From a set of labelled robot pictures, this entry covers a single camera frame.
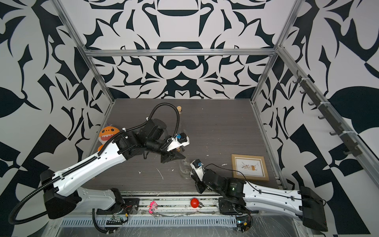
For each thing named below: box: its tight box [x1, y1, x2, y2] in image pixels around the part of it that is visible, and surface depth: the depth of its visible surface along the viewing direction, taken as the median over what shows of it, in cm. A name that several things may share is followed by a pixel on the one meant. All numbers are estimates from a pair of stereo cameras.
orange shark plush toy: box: [97, 125, 120, 152], surface depth 93 cm
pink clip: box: [148, 200, 158, 215], surface depth 76 cm
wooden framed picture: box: [231, 154, 270, 181], surface depth 89 cm
